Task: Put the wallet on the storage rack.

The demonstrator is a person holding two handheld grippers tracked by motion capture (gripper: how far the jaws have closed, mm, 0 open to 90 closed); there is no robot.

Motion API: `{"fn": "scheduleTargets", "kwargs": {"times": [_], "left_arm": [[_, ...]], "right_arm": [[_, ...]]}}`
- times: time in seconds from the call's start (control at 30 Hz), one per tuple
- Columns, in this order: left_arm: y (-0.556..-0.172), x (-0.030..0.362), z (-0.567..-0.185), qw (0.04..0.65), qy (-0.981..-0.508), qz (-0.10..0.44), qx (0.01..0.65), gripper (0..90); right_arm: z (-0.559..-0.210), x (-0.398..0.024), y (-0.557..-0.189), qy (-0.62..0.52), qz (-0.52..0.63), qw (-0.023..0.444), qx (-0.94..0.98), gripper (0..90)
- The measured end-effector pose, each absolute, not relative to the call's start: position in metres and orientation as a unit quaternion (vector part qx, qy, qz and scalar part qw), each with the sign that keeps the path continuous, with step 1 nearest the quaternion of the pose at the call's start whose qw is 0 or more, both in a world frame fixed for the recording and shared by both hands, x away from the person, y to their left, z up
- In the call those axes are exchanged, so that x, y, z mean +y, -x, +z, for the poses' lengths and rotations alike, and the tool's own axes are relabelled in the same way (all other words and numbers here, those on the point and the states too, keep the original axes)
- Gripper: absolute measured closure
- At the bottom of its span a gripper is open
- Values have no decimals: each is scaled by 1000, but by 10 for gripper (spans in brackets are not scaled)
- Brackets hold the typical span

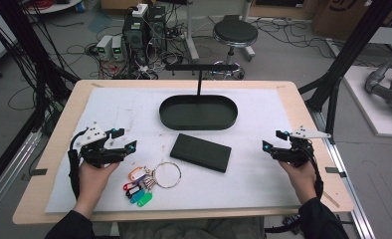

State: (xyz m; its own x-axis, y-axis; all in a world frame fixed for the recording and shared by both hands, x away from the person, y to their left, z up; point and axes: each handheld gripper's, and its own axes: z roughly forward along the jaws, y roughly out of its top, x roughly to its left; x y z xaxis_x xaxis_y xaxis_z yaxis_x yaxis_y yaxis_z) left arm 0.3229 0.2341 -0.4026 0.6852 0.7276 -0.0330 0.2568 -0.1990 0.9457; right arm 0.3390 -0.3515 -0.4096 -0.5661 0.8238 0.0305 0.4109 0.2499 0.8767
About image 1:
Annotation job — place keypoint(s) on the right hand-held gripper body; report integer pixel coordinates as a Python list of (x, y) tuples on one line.
[(296, 154)]

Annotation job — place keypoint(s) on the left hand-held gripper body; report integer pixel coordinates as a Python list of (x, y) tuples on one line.
[(98, 154)]

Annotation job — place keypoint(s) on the black wallet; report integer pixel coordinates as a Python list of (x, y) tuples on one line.
[(200, 152)]

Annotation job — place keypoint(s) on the black oval tray key stand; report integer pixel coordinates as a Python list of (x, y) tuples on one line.
[(197, 114)]

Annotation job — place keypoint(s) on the person's left hand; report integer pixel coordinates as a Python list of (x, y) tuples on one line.
[(94, 181)]

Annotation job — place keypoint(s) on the person's right hand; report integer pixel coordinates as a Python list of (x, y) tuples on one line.
[(301, 181)]

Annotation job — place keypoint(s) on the black tape strip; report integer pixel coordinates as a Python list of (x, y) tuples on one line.
[(335, 171), (39, 172)]

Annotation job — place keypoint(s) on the white table mat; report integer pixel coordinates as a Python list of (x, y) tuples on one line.
[(217, 189)]

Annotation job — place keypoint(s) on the white base board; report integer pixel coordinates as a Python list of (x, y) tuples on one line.
[(366, 106)]

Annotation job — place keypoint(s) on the grey power supply unit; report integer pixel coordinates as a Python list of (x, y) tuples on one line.
[(117, 48), (103, 47)]

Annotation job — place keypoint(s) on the black computer tower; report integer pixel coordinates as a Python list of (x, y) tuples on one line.
[(156, 28), (135, 36)]

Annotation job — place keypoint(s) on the person's grey pants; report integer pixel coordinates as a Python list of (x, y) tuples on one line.
[(190, 229)]

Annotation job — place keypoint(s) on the black round stool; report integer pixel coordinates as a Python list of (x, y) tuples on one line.
[(235, 32)]

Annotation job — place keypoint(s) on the white table leg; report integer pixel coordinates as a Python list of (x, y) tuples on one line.
[(190, 36)]

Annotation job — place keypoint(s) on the white power strip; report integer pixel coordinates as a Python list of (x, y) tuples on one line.
[(140, 10)]

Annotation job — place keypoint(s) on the cardboard box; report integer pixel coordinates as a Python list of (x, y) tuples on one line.
[(343, 16)]

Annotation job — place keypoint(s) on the aluminium rail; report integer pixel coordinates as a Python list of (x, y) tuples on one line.
[(346, 186), (8, 172)]

